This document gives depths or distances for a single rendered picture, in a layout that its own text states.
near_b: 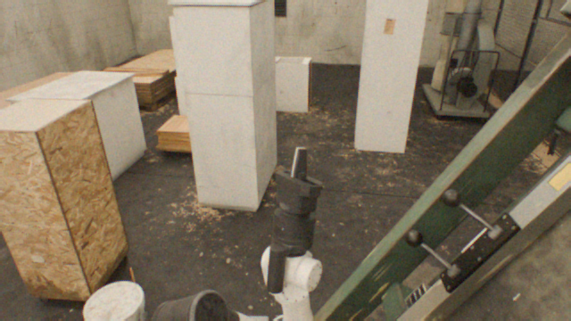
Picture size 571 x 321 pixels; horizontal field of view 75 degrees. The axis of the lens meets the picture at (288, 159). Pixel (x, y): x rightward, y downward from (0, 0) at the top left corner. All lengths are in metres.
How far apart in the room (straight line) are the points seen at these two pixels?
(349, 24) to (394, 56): 4.44
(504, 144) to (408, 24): 3.26
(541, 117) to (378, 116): 3.47
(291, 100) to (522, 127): 4.83
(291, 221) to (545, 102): 0.63
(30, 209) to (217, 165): 1.40
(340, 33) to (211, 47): 5.97
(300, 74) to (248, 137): 2.66
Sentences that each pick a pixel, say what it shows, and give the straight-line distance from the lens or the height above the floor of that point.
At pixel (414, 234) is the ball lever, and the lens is 0.85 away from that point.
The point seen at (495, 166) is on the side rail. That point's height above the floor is 1.54.
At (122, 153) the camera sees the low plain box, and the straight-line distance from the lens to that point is 4.29.
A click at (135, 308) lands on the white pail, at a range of 2.28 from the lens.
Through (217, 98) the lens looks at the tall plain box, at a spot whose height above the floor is 1.06.
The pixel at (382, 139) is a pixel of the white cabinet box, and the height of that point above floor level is 0.16.
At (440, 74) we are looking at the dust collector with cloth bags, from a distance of 6.48.
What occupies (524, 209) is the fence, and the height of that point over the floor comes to 1.55.
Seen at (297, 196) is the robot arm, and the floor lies 1.57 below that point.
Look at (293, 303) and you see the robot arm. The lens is 0.87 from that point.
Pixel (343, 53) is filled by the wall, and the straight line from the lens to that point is 8.70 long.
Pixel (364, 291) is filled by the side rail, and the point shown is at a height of 1.11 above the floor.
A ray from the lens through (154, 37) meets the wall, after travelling 9.84.
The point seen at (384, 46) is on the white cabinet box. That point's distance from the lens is 4.21.
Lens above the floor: 1.97
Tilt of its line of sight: 27 degrees down
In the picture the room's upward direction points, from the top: straight up
